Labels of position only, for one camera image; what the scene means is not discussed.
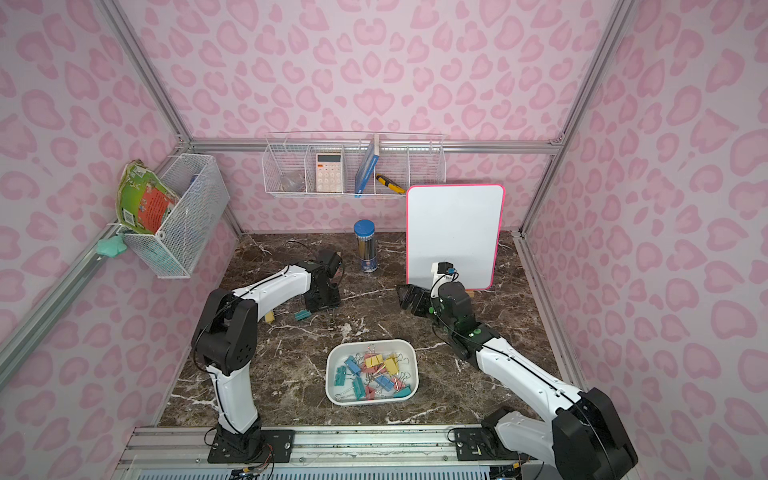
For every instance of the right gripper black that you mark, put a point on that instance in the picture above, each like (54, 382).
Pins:
(424, 300)

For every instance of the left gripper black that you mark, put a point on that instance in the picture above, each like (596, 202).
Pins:
(324, 294)

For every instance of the blue binder clip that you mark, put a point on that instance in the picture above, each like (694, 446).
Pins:
(353, 366)
(385, 382)

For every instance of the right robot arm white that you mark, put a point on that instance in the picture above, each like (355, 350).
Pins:
(577, 432)

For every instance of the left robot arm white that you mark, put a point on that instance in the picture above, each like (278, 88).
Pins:
(225, 338)

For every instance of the teal binder clip under yellow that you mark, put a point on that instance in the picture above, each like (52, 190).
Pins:
(302, 315)

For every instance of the white storage tray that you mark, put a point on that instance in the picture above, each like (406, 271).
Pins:
(392, 357)

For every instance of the blue lid pencil canister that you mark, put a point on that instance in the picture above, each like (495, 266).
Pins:
(364, 231)

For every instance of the pink framed whiteboard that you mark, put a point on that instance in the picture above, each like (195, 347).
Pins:
(459, 224)

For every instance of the yellow utility knife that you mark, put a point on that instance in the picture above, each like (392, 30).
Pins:
(391, 185)

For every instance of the white calculator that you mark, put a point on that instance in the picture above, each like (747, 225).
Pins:
(329, 176)

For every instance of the blue book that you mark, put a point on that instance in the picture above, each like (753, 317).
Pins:
(367, 167)

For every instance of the green red snack bag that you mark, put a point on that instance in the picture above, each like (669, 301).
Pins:
(143, 200)

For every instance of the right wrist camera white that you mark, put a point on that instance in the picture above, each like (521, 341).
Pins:
(443, 272)

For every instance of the wire shelf on back wall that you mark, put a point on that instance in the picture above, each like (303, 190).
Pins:
(289, 163)

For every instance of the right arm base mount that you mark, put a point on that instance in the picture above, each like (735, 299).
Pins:
(478, 444)

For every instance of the white mesh wall basket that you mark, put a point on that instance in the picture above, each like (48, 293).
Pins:
(174, 251)

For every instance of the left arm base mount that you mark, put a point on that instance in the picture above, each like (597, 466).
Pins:
(253, 447)

